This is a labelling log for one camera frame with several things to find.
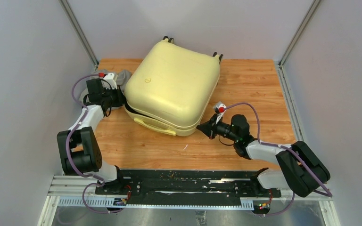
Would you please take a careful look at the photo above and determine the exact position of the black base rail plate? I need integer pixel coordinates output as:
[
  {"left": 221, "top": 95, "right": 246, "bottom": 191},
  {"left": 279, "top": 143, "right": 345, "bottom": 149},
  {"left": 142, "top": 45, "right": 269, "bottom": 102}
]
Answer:
[{"left": 95, "top": 169, "right": 281, "bottom": 206}]

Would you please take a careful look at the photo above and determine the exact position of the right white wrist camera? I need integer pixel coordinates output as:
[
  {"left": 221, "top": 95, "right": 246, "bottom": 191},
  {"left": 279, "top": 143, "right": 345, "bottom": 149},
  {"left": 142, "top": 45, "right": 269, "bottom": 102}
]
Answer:
[{"left": 213, "top": 101, "right": 227, "bottom": 124}]

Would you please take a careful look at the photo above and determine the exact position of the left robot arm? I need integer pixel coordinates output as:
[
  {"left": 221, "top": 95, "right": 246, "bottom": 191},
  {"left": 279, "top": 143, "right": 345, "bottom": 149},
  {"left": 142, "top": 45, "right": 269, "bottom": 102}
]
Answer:
[{"left": 57, "top": 73, "right": 126, "bottom": 194}]

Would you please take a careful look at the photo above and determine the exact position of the cream suitcase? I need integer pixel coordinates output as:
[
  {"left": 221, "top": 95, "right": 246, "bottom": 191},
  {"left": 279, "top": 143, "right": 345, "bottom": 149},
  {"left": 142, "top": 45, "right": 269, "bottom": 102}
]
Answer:
[{"left": 124, "top": 36, "right": 223, "bottom": 137}]

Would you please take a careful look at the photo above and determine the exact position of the grey crumpled cloth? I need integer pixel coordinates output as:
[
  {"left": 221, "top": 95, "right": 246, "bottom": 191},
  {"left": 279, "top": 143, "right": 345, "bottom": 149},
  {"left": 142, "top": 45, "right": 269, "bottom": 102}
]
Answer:
[{"left": 78, "top": 69, "right": 132, "bottom": 111}]

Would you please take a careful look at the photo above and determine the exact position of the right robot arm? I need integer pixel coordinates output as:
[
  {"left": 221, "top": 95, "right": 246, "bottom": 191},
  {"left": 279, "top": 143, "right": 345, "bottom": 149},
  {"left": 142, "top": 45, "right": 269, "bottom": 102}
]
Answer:
[{"left": 197, "top": 114, "right": 332, "bottom": 197}]

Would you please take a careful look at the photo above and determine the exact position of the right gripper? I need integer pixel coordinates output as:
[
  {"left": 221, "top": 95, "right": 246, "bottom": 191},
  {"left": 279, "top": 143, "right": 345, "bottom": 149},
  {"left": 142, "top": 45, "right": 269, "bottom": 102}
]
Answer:
[{"left": 197, "top": 114, "right": 239, "bottom": 143}]

